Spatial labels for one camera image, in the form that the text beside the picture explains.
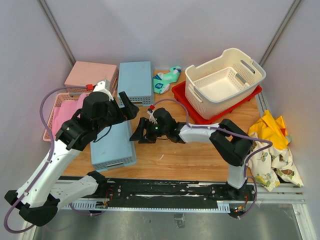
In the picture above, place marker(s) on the blue perforated basket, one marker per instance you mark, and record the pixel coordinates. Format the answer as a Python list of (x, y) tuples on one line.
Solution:
[(113, 148)]

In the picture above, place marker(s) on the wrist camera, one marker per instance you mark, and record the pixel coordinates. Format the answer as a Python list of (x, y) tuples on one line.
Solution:
[(102, 86), (151, 111)]

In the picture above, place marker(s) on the light blue upturned basket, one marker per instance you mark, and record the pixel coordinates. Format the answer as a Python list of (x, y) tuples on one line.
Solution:
[(136, 80)]

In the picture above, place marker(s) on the patterned white cloth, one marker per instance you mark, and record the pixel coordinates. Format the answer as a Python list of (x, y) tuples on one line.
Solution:
[(272, 164)]

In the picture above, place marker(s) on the pink cloth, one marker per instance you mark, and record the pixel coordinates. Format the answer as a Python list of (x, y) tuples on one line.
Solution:
[(67, 115)]

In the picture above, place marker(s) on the pink basket with cloth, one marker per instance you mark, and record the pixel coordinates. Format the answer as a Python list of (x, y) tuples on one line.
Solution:
[(53, 115)]

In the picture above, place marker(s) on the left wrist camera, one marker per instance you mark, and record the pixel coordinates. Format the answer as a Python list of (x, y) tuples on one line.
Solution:
[(102, 86)]

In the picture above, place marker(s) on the red plastic tray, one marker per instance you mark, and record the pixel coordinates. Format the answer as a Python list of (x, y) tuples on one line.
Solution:
[(179, 95)]

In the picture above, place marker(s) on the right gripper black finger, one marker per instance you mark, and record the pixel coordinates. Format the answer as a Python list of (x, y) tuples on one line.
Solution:
[(145, 140), (139, 134)]

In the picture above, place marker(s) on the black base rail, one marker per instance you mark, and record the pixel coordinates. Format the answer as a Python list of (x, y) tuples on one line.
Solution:
[(168, 195)]

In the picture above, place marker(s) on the yellow cloth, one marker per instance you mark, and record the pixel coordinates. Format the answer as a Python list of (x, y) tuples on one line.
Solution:
[(271, 129)]

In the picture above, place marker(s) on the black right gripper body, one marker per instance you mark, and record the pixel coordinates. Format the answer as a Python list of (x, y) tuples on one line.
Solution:
[(161, 131)]

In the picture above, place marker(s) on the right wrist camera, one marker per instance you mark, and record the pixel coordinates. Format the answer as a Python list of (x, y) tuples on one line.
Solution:
[(151, 111)]

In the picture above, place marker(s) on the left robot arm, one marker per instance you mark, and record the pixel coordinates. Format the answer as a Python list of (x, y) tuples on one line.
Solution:
[(36, 200)]

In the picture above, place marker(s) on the pink perforated basket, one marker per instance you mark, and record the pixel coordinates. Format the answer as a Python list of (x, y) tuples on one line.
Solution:
[(84, 73)]

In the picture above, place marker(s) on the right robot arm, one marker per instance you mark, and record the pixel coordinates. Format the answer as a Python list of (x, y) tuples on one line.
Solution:
[(229, 140)]

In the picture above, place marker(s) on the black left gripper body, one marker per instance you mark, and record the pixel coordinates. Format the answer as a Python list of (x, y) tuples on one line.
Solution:
[(114, 116)]

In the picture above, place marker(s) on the small white perforated basket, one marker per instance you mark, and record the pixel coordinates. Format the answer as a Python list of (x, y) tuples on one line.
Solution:
[(221, 85)]

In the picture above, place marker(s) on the large white laundry basket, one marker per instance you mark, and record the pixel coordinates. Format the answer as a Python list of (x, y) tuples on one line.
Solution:
[(243, 64)]

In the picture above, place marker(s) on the teal and white sock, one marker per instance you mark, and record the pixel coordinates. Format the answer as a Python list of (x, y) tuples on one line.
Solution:
[(161, 81)]

